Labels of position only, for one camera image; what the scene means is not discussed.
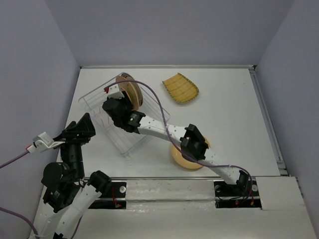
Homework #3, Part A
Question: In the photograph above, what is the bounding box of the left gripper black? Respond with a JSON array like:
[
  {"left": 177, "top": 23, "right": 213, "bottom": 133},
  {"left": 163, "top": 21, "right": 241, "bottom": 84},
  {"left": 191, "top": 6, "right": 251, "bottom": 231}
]
[{"left": 52, "top": 111, "right": 97, "bottom": 177}]

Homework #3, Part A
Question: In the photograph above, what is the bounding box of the beige floral square plate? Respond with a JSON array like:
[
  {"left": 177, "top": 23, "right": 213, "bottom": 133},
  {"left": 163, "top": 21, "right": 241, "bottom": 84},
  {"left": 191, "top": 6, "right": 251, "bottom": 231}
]
[{"left": 115, "top": 73, "right": 143, "bottom": 111}]

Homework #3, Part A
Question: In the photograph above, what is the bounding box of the orange round plate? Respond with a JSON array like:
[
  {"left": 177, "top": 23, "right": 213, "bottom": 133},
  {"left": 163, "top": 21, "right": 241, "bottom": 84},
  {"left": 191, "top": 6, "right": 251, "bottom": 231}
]
[{"left": 121, "top": 87, "right": 133, "bottom": 105}]

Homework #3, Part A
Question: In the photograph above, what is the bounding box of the green rimmed white plate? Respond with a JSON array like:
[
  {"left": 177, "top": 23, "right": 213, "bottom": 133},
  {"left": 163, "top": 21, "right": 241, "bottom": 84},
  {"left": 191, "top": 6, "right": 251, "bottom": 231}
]
[{"left": 121, "top": 73, "right": 143, "bottom": 107}]

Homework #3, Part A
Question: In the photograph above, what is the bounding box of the yellow bamboo pattern plate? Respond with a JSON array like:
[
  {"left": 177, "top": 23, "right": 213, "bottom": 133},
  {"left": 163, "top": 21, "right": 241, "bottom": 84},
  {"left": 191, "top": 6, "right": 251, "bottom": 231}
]
[{"left": 162, "top": 73, "right": 199, "bottom": 104}]

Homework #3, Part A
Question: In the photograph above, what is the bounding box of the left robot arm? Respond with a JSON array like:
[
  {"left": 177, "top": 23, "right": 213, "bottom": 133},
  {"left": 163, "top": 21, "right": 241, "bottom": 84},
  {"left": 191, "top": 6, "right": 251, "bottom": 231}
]
[{"left": 27, "top": 113, "right": 111, "bottom": 239}]

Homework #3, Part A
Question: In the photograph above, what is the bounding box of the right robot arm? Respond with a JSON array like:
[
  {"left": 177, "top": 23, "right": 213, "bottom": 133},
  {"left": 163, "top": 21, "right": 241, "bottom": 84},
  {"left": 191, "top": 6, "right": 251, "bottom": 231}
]
[{"left": 102, "top": 98, "right": 252, "bottom": 195}]

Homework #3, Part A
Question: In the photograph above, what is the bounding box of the large yellow round plate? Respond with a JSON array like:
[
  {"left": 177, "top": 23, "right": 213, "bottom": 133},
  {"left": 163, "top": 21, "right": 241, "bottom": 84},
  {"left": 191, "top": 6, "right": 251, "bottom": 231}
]
[{"left": 170, "top": 144, "right": 203, "bottom": 170}]

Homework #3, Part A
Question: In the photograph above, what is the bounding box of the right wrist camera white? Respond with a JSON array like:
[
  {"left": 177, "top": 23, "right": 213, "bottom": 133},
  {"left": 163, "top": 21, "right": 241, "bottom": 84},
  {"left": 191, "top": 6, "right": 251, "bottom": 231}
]
[{"left": 104, "top": 84, "right": 125, "bottom": 99}]

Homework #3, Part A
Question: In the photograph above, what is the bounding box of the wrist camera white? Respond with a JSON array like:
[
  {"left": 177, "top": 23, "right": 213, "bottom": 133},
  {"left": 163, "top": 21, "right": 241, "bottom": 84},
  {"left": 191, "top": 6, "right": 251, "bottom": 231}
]
[
  {"left": 104, "top": 84, "right": 125, "bottom": 99},
  {"left": 26, "top": 132, "right": 65, "bottom": 153}
]

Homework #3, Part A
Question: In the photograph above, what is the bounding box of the clear wire dish rack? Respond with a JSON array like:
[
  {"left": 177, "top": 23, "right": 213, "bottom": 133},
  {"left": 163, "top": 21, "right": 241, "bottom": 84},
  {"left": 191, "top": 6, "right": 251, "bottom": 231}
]
[{"left": 78, "top": 72, "right": 170, "bottom": 157}]

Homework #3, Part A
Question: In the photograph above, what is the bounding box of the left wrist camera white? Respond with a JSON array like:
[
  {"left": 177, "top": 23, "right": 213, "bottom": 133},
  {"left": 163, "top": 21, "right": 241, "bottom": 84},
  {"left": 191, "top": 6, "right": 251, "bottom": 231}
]
[{"left": 26, "top": 132, "right": 65, "bottom": 153}]

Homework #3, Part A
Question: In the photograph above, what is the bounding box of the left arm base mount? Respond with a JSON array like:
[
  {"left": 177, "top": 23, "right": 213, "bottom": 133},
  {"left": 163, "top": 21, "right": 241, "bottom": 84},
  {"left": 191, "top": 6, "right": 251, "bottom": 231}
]
[{"left": 89, "top": 180, "right": 127, "bottom": 210}]

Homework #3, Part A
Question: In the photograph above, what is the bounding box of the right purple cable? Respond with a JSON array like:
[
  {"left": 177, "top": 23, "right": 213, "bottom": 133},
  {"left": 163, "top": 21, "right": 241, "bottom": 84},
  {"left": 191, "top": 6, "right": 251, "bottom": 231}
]
[{"left": 109, "top": 80, "right": 255, "bottom": 202}]

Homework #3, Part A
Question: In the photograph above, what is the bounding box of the purple cable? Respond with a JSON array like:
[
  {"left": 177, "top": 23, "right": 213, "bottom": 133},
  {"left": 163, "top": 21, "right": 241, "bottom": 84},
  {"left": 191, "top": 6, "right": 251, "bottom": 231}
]
[
  {"left": 109, "top": 80, "right": 255, "bottom": 202},
  {"left": 0, "top": 149, "right": 40, "bottom": 237}
]

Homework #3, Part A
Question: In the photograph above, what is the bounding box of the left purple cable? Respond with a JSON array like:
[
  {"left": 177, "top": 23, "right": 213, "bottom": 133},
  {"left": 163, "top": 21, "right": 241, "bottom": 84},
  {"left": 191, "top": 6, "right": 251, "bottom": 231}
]
[{"left": 0, "top": 149, "right": 40, "bottom": 237}]

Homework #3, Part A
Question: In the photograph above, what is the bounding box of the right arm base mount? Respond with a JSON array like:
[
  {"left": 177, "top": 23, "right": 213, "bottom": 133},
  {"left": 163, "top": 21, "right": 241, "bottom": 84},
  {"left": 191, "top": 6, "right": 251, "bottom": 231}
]
[{"left": 214, "top": 180, "right": 262, "bottom": 209}]

